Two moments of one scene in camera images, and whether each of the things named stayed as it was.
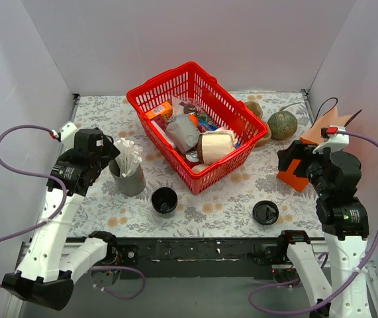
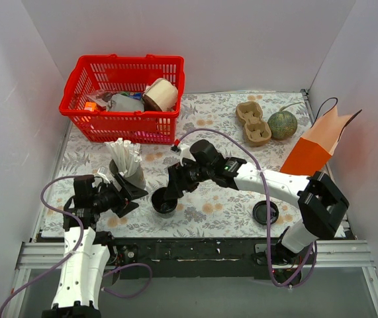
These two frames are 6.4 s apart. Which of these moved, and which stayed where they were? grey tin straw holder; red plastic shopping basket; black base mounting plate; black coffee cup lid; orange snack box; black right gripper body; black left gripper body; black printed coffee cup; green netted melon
Moved: red plastic shopping basket; black left gripper body; orange snack box; black right gripper body
Stayed: black printed coffee cup; black coffee cup lid; grey tin straw holder; black base mounting plate; green netted melon
